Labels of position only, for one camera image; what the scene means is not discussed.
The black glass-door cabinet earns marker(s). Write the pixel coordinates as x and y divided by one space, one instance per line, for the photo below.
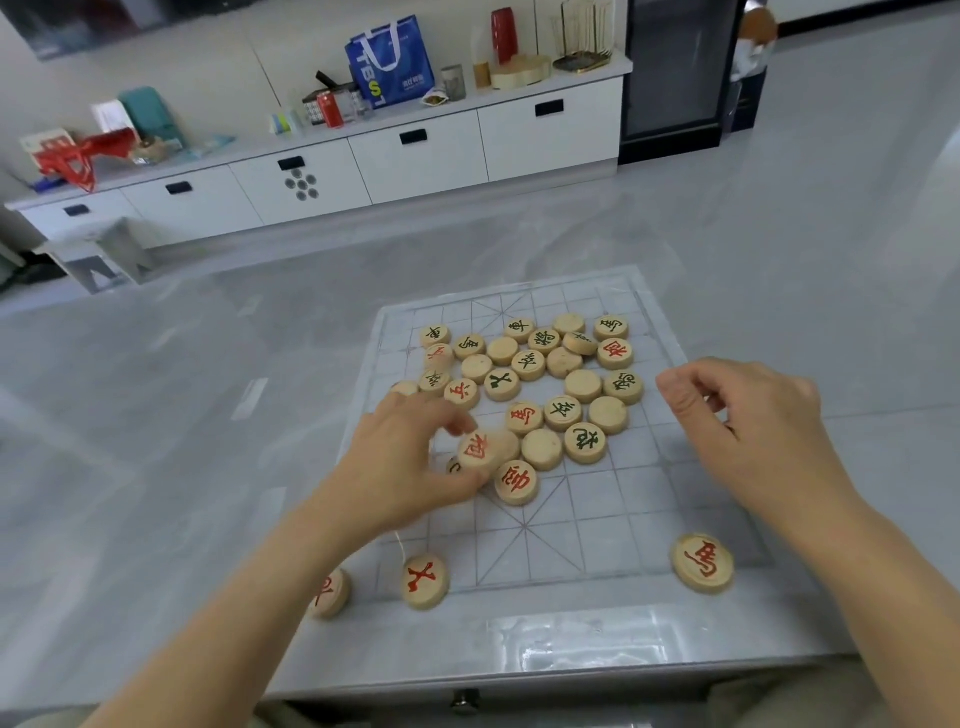
679 75

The person's right forearm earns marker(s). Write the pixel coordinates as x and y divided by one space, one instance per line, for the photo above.
885 600

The white box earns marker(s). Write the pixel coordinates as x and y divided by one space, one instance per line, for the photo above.
112 116

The wooden chess disc red character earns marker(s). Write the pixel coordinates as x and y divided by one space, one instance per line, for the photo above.
480 451
424 581
703 562
330 594

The gold tray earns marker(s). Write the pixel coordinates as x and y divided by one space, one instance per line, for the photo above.
582 63

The person's left forearm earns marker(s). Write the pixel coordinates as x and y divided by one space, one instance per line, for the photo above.
225 630

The person's right hand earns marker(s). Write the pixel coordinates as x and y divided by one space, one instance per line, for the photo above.
765 435

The person's left thumb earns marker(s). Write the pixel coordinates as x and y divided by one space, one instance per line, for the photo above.
454 489

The white sideboard cabinet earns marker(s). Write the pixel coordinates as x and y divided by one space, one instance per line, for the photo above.
420 154

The teal bag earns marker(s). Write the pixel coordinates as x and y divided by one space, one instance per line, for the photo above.
151 116

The person's beige trousers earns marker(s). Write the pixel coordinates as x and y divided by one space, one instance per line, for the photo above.
780 697

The blue tote bag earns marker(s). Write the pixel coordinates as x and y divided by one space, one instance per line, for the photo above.
390 64

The red can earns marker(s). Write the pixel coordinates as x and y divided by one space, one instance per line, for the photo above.
330 109

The grey stool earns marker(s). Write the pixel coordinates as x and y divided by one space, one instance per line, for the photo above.
97 251

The translucent chess board sheet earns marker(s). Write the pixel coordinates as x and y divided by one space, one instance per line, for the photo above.
600 517

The red vase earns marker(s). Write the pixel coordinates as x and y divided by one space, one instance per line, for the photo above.
505 36

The stand of light sticks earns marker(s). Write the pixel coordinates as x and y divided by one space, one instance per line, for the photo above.
585 26

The metal drawer knob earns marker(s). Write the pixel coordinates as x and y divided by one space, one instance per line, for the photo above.
465 702

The grey cup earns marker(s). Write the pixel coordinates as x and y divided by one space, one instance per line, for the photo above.
453 82

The red paper decoration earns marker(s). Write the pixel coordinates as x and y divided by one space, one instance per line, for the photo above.
79 159

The silver round dots sticker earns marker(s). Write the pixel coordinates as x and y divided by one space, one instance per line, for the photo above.
301 185

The person's right thumb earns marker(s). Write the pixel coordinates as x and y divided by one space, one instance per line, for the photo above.
684 405

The person's left hand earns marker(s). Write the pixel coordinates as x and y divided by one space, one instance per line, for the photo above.
375 472

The brown and white toy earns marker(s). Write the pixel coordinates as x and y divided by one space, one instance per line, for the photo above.
754 37

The pile of wooden chess pieces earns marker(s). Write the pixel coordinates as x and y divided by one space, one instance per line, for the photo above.
555 390

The round wooden box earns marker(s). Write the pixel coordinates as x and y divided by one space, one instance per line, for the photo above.
520 72

